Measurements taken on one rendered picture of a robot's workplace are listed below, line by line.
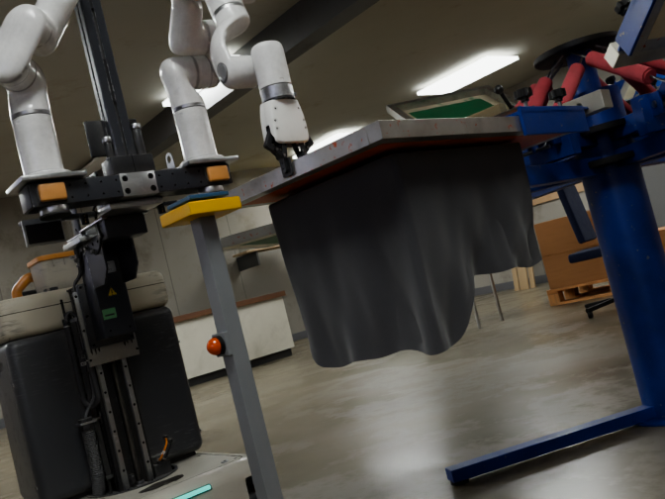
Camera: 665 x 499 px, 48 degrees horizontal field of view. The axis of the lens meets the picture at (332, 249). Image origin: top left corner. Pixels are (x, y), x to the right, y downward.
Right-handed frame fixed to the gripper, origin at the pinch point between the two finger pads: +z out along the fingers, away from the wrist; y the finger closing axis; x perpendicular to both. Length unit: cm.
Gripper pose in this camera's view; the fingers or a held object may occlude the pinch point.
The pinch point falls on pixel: (294, 166)
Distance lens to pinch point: 166.9
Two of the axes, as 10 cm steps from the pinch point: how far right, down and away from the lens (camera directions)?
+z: 2.3, 9.7, -0.6
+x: 6.5, -2.0, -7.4
